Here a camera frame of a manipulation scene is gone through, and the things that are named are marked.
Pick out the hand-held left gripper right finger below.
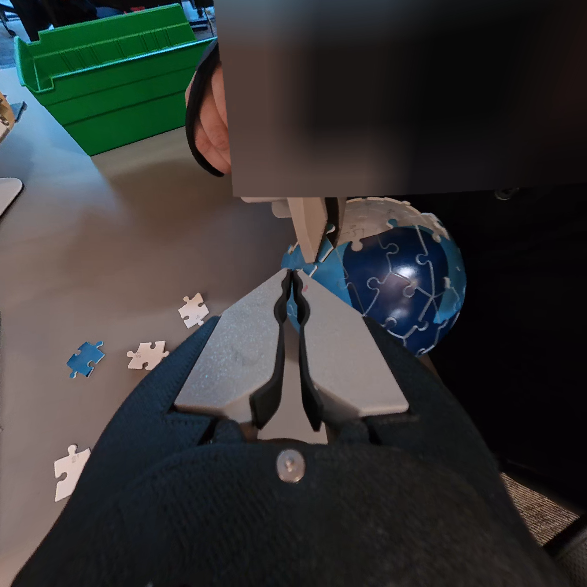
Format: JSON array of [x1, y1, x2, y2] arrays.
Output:
[[293, 270, 410, 433]]

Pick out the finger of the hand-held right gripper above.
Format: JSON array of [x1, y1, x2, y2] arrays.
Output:
[[241, 197, 329, 263], [323, 197, 347, 249]]

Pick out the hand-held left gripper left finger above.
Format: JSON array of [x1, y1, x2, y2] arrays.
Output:
[[173, 269, 293, 430]]

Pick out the colourful puzzle ball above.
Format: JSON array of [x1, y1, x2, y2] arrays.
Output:
[[281, 197, 467, 357]]

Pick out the scattered white puzzle pieces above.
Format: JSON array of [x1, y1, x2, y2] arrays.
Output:
[[54, 293, 210, 503]]

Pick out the blue flat puzzle piece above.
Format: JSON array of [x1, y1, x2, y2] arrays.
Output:
[[66, 341, 105, 379]]

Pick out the person's right hand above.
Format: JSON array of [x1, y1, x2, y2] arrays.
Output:
[[193, 63, 234, 175]]

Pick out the green plastic bin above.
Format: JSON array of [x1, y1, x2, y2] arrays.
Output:
[[14, 4, 219, 157]]

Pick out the grey rounded stand base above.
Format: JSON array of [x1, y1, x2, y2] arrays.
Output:
[[0, 178, 24, 216]]

